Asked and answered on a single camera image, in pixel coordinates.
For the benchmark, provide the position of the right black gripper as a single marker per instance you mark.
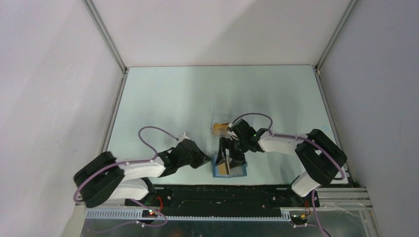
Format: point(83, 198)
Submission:
point(224, 142)

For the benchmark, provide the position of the aluminium frame rail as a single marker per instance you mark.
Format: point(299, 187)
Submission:
point(111, 72)
point(317, 68)

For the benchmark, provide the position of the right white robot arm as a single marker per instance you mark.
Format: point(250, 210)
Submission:
point(321, 158)

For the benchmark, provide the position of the clear acrylic box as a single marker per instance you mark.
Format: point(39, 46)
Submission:
point(222, 118)

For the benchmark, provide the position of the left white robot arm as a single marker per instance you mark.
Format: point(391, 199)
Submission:
point(106, 177)

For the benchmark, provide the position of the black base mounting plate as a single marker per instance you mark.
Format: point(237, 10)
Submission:
point(228, 200)

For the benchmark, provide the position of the blue card holder wallet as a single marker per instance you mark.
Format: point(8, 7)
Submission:
point(240, 171)

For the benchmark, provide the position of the right aluminium frame rail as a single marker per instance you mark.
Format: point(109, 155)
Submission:
point(317, 68)

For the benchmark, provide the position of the left aluminium frame rail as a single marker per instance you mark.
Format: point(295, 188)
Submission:
point(111, 72)

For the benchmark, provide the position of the single orange credit card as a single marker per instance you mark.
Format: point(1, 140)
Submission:
point(223, 169)

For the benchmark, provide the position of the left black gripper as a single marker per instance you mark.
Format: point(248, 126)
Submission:
point(201, 159)

